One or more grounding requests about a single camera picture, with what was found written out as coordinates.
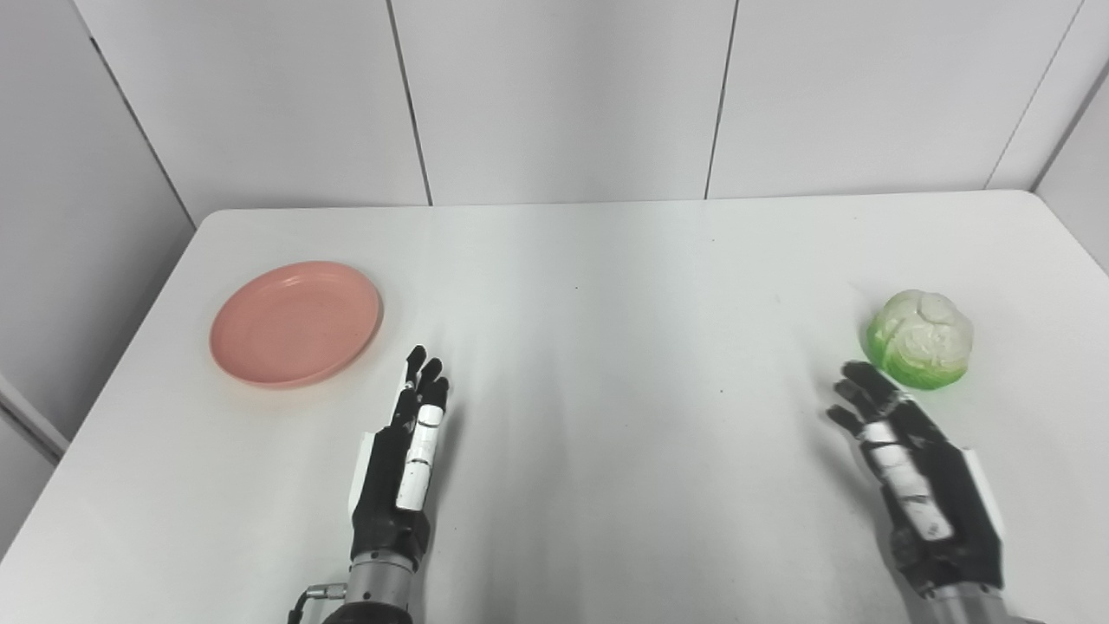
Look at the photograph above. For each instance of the green white toy cabbage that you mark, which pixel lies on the green white toy cabbage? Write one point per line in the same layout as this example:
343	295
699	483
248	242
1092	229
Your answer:
920	340

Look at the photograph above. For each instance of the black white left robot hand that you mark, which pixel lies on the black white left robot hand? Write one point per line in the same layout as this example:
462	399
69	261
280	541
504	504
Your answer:
385	494

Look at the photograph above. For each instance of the pink round plate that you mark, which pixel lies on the pink round plate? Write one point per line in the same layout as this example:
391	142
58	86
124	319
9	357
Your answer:
295	325

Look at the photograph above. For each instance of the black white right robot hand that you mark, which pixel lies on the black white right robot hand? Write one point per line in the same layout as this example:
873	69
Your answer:
949	503

